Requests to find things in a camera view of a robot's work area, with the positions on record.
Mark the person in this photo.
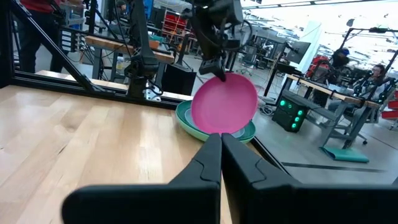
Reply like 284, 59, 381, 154
366, 63, 389, 105
330, 47, 351, 69
17, 0, 85, 74

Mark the black computer tower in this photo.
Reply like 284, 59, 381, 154
161, 63, 197, 96

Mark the red storage bin shelf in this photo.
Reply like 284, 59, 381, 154
161, 9, 190, 41

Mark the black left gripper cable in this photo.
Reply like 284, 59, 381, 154
229, 18, 254, 52

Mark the black table frame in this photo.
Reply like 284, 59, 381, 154
0, 0, 293, 175

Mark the pink plastic plate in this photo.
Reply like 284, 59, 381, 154
190, 72, 259, 135

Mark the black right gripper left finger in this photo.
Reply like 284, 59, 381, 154
61, 133, 223, 224

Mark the teal floor pad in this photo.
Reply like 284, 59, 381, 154
319, 146, 370, 164

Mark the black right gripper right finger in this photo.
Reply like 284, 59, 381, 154
221, 133, 398, 224

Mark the black computer with green lights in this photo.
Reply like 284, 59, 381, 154
272, 90, 313, 133

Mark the grey office chair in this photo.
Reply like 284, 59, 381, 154
239, 45, 261, 77

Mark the black monitor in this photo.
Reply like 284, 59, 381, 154
284, 40, 312, 65

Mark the wooden workbench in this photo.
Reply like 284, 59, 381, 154
84, 34, 175, 65
285, 73, 382, 150

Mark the black robot station frame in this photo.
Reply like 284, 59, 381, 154
338, 27, 398, 103

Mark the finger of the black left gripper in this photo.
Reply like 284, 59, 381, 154
198, 57, 227, 82

